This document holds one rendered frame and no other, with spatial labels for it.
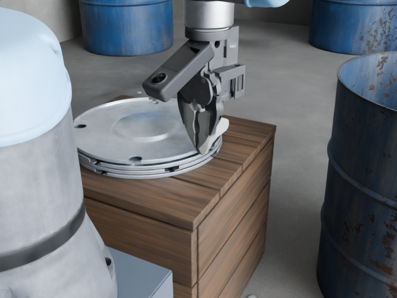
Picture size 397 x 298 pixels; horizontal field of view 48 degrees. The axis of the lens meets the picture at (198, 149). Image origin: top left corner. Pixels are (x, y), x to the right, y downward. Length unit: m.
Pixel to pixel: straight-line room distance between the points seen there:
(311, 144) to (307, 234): 0.53
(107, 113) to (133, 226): 0.31
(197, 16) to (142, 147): 0.26
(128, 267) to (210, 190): 0.31
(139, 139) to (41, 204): 0.52
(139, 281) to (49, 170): 0.16
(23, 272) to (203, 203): 0.40
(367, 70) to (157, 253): 0.60
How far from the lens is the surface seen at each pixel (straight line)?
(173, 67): 0.65
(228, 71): 0.69
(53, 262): 0.33
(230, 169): 0.77
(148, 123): 0.86
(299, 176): 1.46
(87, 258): 0.35
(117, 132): 0.84
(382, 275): 0.89
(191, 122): 0.73
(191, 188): 0.71
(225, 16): 0.66
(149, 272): 0.42
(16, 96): 0.27
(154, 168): 0.73
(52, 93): 0.28
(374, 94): 1.07
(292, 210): 1.29
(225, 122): 0.74
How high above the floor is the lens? 0.74
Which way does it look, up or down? 28 degrees down
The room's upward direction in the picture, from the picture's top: straight up
